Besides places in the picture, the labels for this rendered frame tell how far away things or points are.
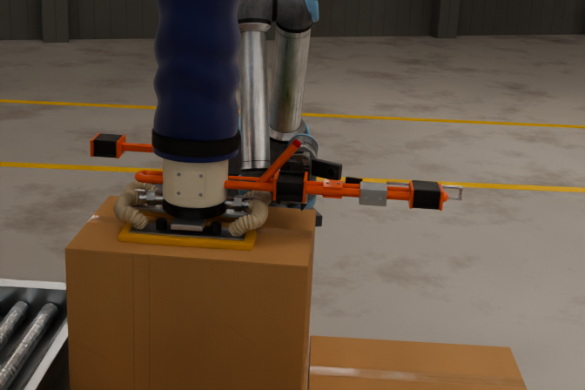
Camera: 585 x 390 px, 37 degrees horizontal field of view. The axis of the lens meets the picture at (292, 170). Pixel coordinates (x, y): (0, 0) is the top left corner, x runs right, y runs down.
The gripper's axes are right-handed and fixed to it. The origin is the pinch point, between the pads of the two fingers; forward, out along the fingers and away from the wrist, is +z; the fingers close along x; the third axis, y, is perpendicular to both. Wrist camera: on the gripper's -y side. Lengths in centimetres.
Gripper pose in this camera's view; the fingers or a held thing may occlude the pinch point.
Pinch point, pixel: (305, 184)
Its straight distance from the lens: 226.8
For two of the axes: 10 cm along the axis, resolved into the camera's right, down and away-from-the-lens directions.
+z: -0.5, 3.0, -9.5
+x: 0.4, -9.5, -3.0
